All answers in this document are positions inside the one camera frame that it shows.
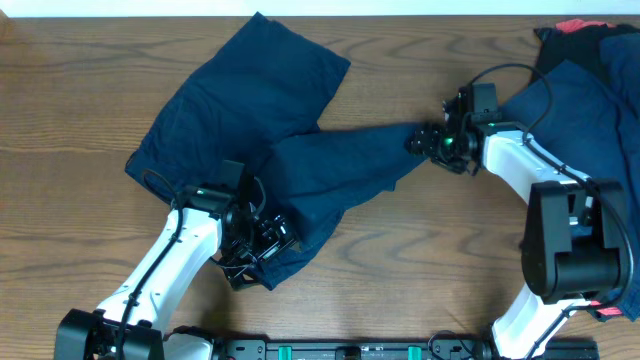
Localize dark blue shorts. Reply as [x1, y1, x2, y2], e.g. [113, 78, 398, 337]
[125, 14, 421, 289]

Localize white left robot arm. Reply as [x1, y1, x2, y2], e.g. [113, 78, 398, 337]
[54, 207, 298, 359]

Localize dark blue garment in pile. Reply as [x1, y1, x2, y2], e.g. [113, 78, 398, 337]
[499, 58, 640, 321]

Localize black garment in pile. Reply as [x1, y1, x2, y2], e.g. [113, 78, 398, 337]
[534, 24, 639, 84]

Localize red garment in pile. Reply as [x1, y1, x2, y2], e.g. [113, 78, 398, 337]
[555, 19, 615, 33]

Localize blue garment at right edge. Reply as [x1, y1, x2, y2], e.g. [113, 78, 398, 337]
[600, 33, 639, 167]

